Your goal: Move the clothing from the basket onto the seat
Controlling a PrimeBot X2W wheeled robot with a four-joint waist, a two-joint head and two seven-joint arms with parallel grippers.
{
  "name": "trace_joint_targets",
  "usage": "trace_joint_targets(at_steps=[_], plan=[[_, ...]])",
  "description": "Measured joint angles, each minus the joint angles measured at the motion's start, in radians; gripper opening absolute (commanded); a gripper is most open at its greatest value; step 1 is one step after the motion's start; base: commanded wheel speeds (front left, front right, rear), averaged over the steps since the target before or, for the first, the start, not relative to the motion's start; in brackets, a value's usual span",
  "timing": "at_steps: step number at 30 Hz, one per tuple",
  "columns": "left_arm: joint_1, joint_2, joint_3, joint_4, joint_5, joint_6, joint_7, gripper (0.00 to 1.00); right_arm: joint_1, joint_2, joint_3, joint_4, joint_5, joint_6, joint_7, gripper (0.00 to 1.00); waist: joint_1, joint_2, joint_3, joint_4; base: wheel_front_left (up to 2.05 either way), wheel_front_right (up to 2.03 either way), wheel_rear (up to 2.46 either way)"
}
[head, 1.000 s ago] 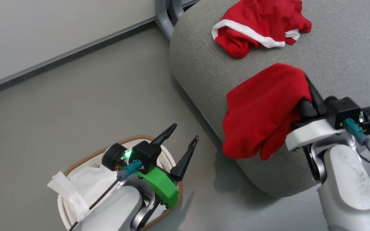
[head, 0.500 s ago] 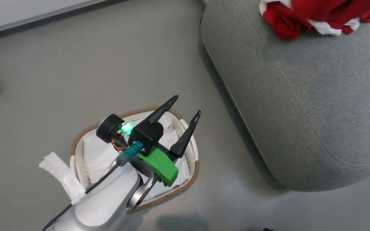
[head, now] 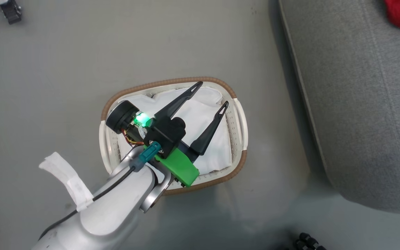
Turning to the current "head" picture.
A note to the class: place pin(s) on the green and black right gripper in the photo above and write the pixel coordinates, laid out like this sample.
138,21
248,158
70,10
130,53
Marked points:
179,166

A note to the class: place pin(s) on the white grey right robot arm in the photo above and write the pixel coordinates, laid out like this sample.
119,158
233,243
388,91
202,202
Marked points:
116,211

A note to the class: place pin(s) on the grey fabric sofa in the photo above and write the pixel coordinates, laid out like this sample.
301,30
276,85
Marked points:
359,104

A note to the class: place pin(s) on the white laundry basket, brown rim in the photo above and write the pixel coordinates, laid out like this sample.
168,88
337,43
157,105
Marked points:
239,125

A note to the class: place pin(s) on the black ribbed robot part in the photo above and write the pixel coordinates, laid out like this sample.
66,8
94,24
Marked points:
307,243

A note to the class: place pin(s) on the black caster wheel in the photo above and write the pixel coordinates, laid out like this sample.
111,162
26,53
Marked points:
11,12

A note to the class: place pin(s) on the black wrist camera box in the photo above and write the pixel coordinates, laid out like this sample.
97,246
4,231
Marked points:
167,135

